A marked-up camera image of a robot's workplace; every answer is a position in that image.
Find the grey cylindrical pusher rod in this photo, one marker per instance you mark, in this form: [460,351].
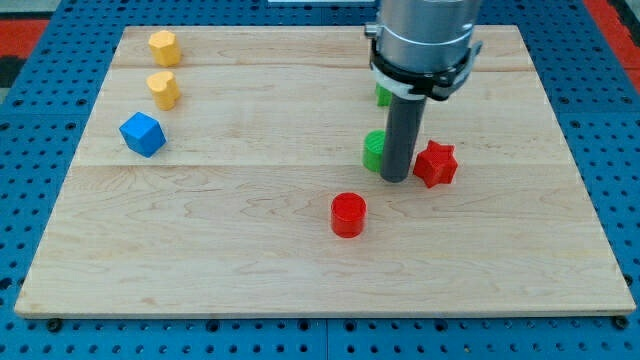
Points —
[402,128]

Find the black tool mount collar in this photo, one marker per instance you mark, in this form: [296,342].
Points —
[416,86]

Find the red star block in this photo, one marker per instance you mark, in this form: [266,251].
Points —
[436,164]

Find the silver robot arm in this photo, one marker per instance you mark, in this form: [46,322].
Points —
[419,49]

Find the light wooden board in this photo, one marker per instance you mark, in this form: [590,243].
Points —
[230,218]

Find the green block behind rod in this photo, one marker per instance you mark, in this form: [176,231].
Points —
[383,96]

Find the green cylinder block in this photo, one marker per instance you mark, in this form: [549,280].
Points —
[373,149]

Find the red cylinder block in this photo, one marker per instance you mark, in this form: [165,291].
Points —
[348,213]

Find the yellow heart block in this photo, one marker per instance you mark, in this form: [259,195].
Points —
[164,89]

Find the yellow hexagon block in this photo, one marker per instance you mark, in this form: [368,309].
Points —
[165,48]

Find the blue cube block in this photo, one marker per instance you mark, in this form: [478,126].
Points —
[143,134]

